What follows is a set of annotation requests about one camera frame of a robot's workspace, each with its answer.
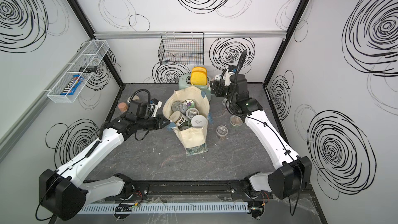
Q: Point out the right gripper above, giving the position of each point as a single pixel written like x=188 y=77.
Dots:
x=216 y=87

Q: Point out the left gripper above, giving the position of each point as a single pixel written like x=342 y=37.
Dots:
x=159 y=122

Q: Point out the white lid dark jar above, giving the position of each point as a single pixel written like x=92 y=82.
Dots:
x=180 y=120

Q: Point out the small clear lid jar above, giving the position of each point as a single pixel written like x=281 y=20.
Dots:
x=192 y=112

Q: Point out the brown seed clear jar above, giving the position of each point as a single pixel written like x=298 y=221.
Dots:
x=235 y=121

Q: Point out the beige canvas tote bag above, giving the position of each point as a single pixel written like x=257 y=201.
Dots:
x=192 y=139

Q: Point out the clear lid seed jar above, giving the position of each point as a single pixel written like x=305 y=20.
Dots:
x=222 y=132

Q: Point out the purple label clear jar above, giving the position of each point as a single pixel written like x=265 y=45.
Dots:
x=225 y=103

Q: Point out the green label lid jar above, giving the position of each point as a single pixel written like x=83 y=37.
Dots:
x=224 y=78

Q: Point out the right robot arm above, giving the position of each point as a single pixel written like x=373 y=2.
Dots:
x=292 y=172

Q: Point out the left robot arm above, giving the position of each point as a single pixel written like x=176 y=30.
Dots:
x=64 y=191

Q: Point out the silver top can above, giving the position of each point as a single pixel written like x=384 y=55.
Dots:
x=178 y=106

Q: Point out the small white lid jar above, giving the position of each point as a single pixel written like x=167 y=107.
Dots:
x=189 y=103

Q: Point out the white lid glass jar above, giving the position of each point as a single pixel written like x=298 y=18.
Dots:
x=198 y=121

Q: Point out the beige lid jar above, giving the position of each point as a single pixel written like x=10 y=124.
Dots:
x=133 y=98

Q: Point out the front yellow bread slice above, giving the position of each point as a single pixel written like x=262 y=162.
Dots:
x=198 y=78

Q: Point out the yellow bread slice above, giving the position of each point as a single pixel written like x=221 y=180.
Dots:
x=198 y=78
x=199 y=69

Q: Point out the pink lid jar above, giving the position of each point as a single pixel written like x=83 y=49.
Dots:
x=123 y=107

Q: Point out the rear yellow bread slice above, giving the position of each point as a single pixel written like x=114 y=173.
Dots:
x=199 y=69

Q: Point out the mint green toaster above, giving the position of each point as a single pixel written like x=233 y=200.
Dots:
x=185 y=81

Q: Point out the black small box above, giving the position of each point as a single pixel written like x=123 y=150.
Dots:
x=88 y=69

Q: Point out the blue candy packet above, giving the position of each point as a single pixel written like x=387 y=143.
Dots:
x=72 y=85

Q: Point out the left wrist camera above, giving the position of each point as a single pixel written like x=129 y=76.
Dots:
x=153 y=107

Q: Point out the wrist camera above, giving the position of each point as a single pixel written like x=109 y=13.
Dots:
x=228 y=84
x=153 y=107

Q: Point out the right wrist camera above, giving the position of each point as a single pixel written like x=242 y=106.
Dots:
x=228 y=84

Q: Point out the black wire basket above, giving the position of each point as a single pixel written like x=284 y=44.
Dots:
x=186 y=48

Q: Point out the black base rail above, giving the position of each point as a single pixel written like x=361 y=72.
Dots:
x=229 y=189

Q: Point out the white wire shelf basket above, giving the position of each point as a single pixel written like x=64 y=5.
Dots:
x=91 y=53

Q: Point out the white slotted cable duct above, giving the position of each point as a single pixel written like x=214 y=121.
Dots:
x=166 y=208

